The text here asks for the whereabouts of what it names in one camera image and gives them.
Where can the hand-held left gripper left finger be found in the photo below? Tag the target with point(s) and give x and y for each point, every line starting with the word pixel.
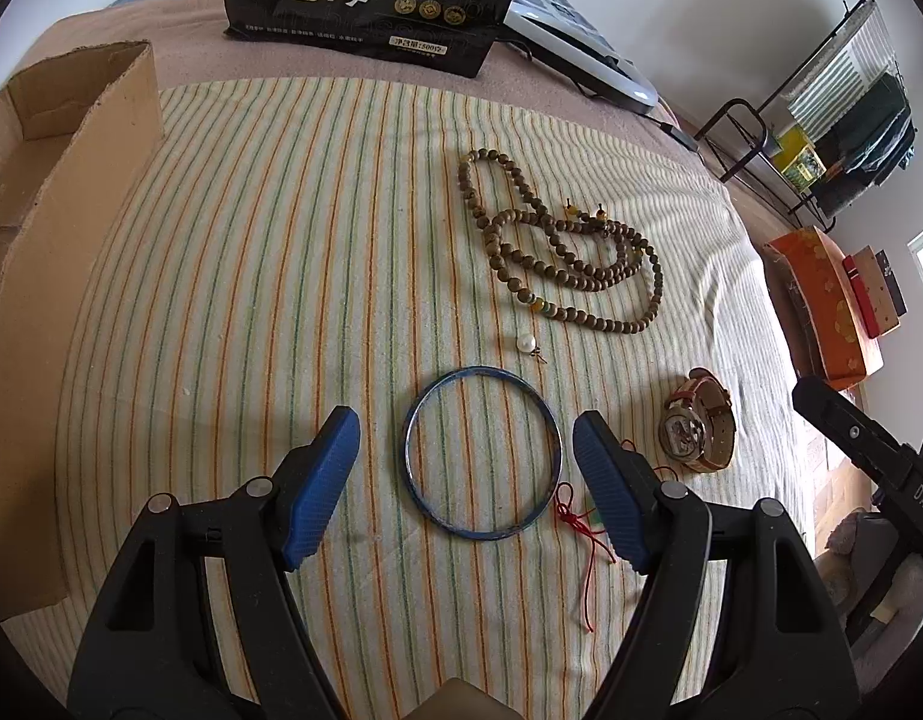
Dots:
pixel 323 487

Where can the striped cloth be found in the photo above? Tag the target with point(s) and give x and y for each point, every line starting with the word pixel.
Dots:
pixel 281 277

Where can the dark hanging clothes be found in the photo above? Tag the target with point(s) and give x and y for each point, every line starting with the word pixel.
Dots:
pixel 881 135

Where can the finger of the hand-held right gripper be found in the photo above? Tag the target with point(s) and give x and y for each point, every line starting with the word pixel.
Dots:
pixel 836 416

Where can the grey striped hanging fabric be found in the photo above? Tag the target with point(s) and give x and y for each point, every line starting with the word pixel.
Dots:
pixel 836 75

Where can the yellow green box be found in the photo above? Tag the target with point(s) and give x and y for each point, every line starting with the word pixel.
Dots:
pixel 799 161

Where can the brown box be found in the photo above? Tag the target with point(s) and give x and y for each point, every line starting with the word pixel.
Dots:
pixel 889 285

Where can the black power adapter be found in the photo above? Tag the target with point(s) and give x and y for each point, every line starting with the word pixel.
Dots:
pixel 683 136

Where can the red box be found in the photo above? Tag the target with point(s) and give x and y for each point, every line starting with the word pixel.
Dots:
pixel 860 300

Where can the cardboard box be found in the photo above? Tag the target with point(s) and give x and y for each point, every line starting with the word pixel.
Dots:
pixel 56 315

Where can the black snack bag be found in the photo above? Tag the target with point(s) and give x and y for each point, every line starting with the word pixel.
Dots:
pixel 356 7

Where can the blue bangle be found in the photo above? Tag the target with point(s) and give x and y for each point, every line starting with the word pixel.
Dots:
pixel 407 442

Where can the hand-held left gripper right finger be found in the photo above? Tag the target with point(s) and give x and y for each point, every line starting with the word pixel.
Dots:
pixel 608 495

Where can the white pearl pendant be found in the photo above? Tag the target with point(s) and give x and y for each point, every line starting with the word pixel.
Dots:
pixel 524 345

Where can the grey cloth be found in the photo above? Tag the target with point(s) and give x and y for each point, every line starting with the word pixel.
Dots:
pixel 844 544

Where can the black metal clothes rack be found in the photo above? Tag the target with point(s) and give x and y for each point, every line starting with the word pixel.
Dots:
pixel 735 105

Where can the orange patterned box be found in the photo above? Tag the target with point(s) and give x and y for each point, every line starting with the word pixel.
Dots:
pixel 829 315

